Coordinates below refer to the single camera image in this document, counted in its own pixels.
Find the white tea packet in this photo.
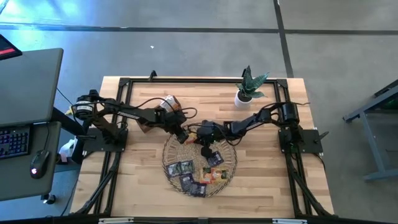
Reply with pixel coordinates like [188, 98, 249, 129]
[159, 94, 177, 113]

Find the black backlit keyboard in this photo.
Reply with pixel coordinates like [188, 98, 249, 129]
[0, 126, 32, 160]

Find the black floor cable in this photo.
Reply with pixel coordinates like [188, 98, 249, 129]
[55, 88, 75, 106]

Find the silver bracket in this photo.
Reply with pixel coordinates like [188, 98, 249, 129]
[98, 217, 134, 224]
[272, 218, 308, 224]

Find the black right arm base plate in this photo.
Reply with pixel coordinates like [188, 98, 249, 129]
[279, 129, 324, 154]

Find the black clamp lever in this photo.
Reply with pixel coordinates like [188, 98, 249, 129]
[313, 130, 330, 144]

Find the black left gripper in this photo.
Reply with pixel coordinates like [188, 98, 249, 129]
[162, 110, 190, 144]

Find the black aluminium table frame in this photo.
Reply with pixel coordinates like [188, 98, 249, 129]
[70, 76, 335, 222]

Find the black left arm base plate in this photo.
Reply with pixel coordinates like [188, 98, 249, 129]
[82, 128, 129, 153]

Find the black caster wheel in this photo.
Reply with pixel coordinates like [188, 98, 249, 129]
[42, 193, 57, 205]

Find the snake plant in white pot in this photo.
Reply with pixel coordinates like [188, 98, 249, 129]
[233, 65, 270, 110]

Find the black computer mouse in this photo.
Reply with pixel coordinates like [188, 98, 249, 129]
[29, 149, 50, 180]

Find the dark grey desk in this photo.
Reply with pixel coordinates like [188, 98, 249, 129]
[0, 121, 62, 202]
[0, 48, 65, 128]

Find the round woven straw placemat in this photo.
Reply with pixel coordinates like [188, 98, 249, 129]
[162, 132, 238, 198]

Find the wooden organizer box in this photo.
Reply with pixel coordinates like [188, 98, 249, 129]
[136, 94, 183, 134]

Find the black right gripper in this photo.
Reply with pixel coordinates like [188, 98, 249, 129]
[196, 119, 225, 158]

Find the grey metal table frame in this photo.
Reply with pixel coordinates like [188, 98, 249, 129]
[343, 79, 398, 183]

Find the dark green tea packet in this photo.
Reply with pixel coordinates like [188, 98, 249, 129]
[180, 159, 196, 175]
[165, 162, 182, 178]

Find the black screen with red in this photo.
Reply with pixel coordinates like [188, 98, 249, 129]
[0, 33, 23, 61]

